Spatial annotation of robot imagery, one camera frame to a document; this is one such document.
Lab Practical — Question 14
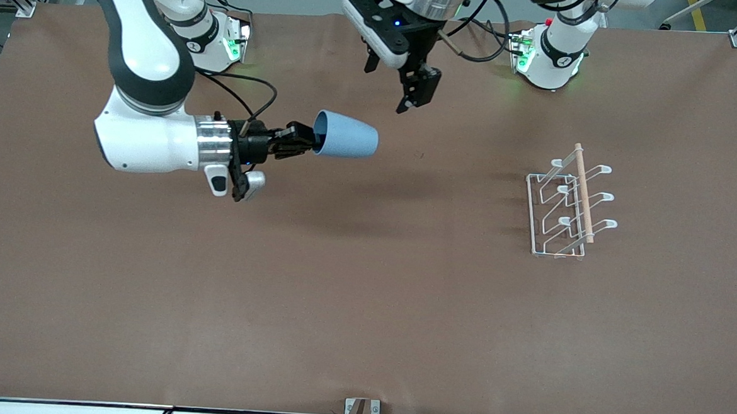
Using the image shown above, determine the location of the black right arm base cable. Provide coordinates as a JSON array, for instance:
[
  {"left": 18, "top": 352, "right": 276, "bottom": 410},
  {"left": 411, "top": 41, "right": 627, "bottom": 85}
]
[{"left": 183, "top": 0, "right": 255, "bottom": 31}]

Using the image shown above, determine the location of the white wire cup holder rack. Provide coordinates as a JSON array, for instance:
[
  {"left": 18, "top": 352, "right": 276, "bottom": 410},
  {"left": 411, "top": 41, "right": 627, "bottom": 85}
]
[{"left": 522, "top": 141, "right": 623, "bottom": 263}]

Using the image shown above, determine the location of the black left arm base cable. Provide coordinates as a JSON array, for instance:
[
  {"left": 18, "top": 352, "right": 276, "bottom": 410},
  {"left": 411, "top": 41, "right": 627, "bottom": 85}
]
[{"left": 462, "top": 16, "right": 524, "bottom": 55}]

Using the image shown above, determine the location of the black arm base cable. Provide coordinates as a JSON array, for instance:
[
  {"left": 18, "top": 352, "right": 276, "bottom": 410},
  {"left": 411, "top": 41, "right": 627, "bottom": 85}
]
[
  {"left": 183, "top": 0, "right": 255, "bottom": 31},
  {"left": 462, "top": 16, "right": 524, "bottom": 55}
]

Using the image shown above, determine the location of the blue plastic cup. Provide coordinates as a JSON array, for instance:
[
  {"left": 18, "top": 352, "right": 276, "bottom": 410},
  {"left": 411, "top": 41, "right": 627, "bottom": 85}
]
[{"left": 311, "top": 109, "right": 381, "bottom": 160}]

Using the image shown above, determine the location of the brown table cover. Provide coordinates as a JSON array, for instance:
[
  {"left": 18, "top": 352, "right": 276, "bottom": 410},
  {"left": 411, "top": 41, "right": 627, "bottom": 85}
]
[{"left": 0, "top": 0, "right": 737, "bottom": 414}]

